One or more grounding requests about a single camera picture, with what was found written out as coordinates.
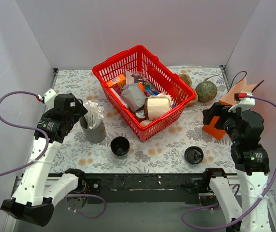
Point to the beige paper wrapped roll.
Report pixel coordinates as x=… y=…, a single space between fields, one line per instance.
x=157 y=106

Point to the orange snack box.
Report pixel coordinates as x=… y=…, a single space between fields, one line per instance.
x=119 y=80

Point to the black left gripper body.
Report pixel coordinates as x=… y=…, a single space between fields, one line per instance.
x=80 y=109

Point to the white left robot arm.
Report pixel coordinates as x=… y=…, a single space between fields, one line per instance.
x=32 y=202

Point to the floral table mat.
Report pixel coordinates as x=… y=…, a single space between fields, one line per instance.
x=163 y=153

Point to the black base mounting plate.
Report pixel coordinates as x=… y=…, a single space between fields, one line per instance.
x=149 y=188

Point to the black printed coffee cup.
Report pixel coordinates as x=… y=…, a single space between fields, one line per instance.
x=120 y=147

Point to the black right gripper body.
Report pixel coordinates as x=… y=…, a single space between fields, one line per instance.
x=210 y=118

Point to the red plastic shopping basket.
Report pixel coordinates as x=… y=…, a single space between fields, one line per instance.
x=142 y=67

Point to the green netted melon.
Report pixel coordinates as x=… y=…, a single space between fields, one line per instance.
x=206 y=90

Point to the grey tin straw holder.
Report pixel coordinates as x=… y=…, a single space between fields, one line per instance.
x=96 y=135

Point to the grey wrapped package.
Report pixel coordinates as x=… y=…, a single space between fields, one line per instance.
x=133 y=96

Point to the black coffee cup lid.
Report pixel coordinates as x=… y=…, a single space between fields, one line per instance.
x=194 y=155

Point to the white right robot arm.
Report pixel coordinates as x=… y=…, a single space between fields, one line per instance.
x=252 y=167

